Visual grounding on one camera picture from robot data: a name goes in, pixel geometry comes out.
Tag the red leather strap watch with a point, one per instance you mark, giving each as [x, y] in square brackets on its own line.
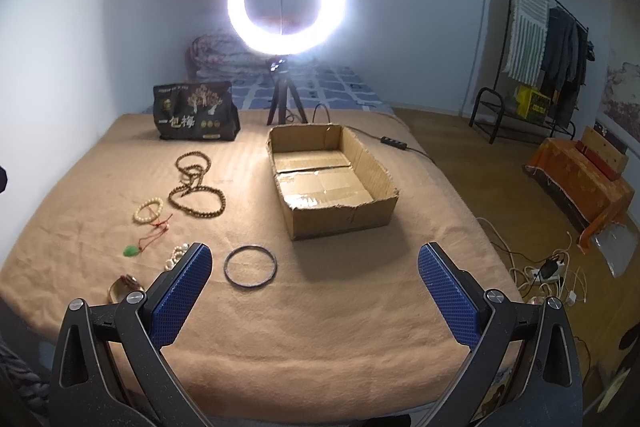
[122, 287]

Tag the black tripod stand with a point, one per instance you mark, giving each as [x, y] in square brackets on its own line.
[283, 87]

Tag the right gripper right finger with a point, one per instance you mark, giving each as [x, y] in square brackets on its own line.
[544, 387]

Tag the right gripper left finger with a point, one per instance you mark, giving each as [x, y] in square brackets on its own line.
[109, 369]

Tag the white striped hanging towel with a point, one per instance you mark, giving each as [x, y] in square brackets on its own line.
[528, 37]

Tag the open cardboard box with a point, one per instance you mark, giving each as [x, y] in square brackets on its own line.
[328, 182]

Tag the landscape wall painting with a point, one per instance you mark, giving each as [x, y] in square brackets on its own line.
[620, 98]

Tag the black clothes rack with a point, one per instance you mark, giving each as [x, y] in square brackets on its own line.
[494, 109]

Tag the orange covered low table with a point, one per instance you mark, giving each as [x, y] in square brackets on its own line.
[598, 200]

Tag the dark hanging clothes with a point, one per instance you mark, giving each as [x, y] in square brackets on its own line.
[564, 64]

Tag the blue patterned bedsheet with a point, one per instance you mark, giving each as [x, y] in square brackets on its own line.
[336, 87]

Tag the wooden box on table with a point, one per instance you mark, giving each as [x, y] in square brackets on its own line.
[602, 153]

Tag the black printed snack bag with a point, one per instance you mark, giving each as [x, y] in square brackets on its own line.
[196, 111]

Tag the folded floral quilt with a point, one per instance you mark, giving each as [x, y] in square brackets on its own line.
[221, 55]

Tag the dark blue bangle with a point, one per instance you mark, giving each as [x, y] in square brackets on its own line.
[250, 267]

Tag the white ring light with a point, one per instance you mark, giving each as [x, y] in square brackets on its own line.
[285, 27]

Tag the yellow box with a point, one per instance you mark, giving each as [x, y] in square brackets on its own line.
[531, 105]

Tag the white power strip with cables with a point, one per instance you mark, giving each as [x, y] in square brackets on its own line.
[550, 276]

